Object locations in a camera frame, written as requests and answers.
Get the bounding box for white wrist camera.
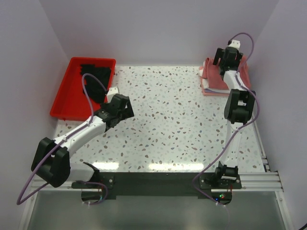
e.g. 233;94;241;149
227;39;241;50
106;86;119;103

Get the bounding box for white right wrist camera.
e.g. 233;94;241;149
227;39;241;50

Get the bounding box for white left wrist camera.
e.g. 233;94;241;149
106;86;119;103

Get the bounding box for folded white t-shirt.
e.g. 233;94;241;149
199;61;209;89

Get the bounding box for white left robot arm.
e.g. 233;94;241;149
31;94;134;188

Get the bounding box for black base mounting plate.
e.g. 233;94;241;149
71;172;242;204

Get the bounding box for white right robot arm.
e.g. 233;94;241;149
211;45;255;188

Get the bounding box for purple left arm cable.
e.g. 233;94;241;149
16;73;108;206

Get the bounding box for dusty red t-shirt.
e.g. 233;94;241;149
201;54;252;91

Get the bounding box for black t-shirts in bin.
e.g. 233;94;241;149
78;62;115;104

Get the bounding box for red plastic bin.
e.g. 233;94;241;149
50;57;116;121

